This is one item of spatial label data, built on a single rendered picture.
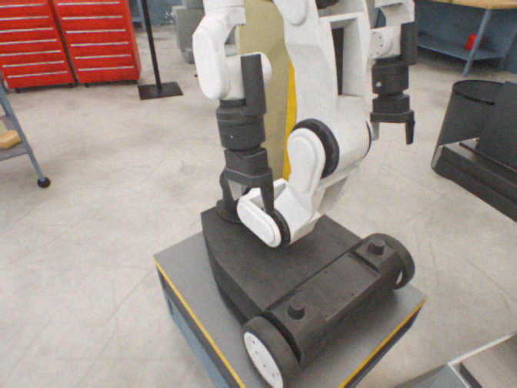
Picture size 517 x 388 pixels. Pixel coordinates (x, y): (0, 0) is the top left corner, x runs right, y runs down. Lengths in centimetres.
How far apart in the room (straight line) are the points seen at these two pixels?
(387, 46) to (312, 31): 26
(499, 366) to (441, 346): 92
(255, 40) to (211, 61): 134
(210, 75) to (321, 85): 25
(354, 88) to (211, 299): 82
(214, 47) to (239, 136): 15
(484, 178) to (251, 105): 65
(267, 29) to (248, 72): 136
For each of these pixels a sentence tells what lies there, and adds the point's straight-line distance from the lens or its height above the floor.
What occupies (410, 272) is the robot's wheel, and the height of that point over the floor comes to 53.
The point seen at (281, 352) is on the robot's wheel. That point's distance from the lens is 88.
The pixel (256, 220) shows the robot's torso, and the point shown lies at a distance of 100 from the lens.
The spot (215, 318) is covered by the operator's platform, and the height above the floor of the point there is 40.
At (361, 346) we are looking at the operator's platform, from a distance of 114.
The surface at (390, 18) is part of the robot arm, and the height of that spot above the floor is 124.
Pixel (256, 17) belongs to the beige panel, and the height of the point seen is 111.
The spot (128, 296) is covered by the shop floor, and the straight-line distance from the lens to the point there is 180.
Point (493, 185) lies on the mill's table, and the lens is 99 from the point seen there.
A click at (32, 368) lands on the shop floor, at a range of 177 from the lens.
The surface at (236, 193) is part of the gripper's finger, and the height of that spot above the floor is 95.
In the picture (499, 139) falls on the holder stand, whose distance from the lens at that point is 103.
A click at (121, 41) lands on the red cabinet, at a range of 456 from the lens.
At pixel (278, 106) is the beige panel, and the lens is 205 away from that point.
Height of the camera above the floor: 137
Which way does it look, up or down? 36 degrees down
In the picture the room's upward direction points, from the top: straight up
